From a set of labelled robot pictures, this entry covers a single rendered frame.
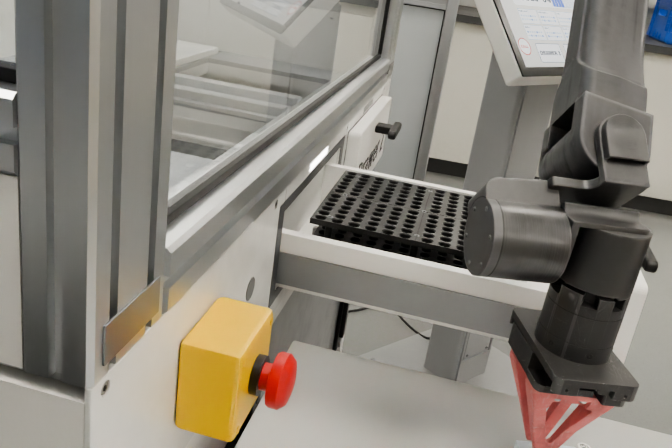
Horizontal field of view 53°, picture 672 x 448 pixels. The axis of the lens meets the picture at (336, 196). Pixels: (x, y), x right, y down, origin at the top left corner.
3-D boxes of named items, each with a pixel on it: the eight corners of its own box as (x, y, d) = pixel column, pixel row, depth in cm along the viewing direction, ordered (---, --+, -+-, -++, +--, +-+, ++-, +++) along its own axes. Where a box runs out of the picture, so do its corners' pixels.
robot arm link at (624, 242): (674, 228, 47) (631, 199, 52) (582, 217, 46) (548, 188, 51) (642, 315, 49) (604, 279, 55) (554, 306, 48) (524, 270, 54)
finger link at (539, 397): (510, 470, 53) (542, 368, 50) (484, 411, 60) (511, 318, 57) (592, 477, 54) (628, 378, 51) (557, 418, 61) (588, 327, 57)
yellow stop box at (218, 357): (273, 388, 53) (283, 308, 51) (240, 449, 47) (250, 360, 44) (212, 372, 54) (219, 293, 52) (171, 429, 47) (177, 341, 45)
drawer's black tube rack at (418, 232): (509, 253, 86) (521, 205, 83) (511, 321, 69) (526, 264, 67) (338, 216, 89) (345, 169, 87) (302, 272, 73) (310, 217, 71)
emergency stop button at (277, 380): (297, 390, 51) (304, 345, 49) (281, 424, 47) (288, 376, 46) (259, 380, 51) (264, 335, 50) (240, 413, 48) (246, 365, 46)
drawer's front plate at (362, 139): (382, 155, 124) (392, 96, 120) (349, 208, 97) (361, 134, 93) (372, 153, 124) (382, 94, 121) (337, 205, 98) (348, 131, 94)
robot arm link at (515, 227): (645, 115, 50) (583, 165, 58) (498, 92, 48) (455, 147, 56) (670, 271, 45) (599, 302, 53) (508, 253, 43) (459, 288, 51)
